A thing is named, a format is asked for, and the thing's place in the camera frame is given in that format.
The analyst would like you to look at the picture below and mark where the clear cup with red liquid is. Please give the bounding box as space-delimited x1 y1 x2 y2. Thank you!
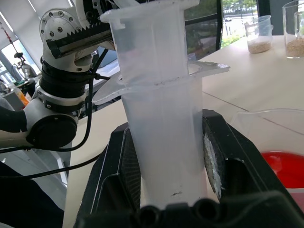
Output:
234 108 304 205

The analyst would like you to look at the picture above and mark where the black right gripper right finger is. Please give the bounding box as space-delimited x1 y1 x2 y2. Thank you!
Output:
201 109 290 203

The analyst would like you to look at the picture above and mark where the orange bottle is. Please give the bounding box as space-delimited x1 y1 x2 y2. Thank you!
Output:
15 87 30 110

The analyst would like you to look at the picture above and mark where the tall glass beaker with grains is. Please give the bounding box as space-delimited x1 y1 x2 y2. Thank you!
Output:
282 0 304 60

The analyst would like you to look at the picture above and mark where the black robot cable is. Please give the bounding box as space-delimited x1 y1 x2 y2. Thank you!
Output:
0 46 113 154
0 152 106 180

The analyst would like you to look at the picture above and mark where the dark rounded shape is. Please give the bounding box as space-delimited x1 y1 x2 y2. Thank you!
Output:
0 162 65 228

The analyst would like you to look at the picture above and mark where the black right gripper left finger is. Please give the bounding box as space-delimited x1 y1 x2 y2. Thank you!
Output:
75 123 143 228

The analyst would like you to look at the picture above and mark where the small beaker with pale grains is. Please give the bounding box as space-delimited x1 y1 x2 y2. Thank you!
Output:
244 15 274 54

